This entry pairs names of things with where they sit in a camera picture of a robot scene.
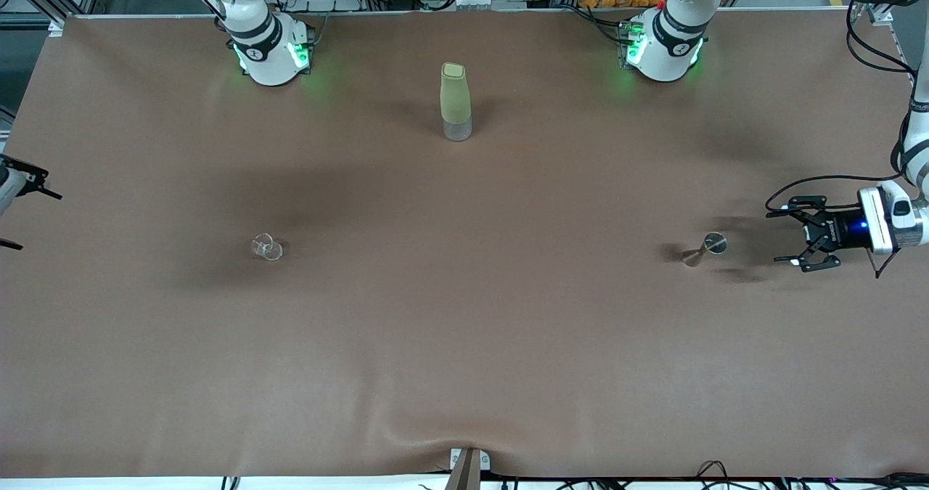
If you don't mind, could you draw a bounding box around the steel double jigger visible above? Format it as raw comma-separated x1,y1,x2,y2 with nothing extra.
682,232,728,268

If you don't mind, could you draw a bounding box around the clear glass beaker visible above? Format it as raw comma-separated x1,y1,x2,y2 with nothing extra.
251,232,285,262

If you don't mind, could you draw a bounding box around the brown table mat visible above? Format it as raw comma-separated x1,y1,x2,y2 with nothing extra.
0,9,929,480

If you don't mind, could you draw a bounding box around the tall pale green bottle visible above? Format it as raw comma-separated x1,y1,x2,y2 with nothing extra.
440,62,473,143

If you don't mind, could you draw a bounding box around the white mount bracket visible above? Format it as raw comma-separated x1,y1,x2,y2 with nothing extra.
449,448,491,472

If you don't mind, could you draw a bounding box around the brown camera mount post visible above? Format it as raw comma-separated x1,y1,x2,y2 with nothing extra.
445,448,482,490

